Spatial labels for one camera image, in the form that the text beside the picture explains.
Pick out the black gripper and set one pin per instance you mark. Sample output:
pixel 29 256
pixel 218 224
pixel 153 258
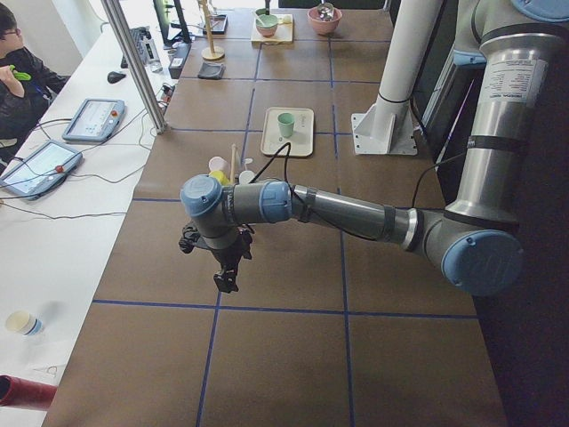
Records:
pixel 225 258

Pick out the cream rabbit tray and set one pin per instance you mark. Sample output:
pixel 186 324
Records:
pixel 301 139

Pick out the green cup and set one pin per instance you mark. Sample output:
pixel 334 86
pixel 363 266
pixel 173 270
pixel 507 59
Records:
pixel 286 122

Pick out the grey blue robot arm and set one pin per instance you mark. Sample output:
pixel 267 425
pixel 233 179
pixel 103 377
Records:
pixel 472 241

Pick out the white cup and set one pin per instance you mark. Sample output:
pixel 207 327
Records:
pixel 246 176

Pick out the yellow cup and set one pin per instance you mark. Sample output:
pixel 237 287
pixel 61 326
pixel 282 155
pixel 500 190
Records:
pixel 220 176

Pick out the pink cup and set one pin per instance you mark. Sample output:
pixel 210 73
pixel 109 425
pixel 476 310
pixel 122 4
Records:
pixel 219 164

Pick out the paper cup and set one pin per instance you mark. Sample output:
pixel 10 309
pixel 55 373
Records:
pixel 24 323

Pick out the upper teach pendant tablet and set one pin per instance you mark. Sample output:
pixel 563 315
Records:
pixel 95 121

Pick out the teach pendant tablet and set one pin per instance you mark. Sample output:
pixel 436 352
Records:
pixel 42 170
pixel 95 121

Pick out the grey folded cloth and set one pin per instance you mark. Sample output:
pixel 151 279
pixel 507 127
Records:
pixel 211 71

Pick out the lower teach pendant tablet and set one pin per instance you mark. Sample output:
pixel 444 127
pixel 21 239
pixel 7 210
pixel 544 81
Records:
pixel 42 170

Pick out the wooden stand with round base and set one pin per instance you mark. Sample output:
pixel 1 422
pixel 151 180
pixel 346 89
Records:
pixel 211 52

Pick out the black computer mouse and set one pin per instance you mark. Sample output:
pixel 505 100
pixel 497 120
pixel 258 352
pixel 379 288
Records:
pixel 114 77

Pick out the red cylinder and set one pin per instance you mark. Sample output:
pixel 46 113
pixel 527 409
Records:
pixel 22 393

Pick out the wooden cutting board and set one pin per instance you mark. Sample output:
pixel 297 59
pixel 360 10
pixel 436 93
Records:
pixel 283 34

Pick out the large pink bowl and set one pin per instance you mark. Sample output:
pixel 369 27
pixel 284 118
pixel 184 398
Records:
pixel 324 18

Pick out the seated person in black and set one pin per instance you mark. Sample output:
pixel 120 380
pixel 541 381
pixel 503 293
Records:
pixel 27 87

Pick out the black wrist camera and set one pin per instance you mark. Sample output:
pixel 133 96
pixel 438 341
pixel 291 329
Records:
pixel 191 238

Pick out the white wire cup rack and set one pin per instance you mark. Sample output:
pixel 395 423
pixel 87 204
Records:
pixel 237 165

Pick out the aluminium frame post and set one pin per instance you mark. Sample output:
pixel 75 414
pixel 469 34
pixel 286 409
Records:
pixel 121 29

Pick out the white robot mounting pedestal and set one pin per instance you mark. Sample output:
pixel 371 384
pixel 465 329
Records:
pixel 386 128

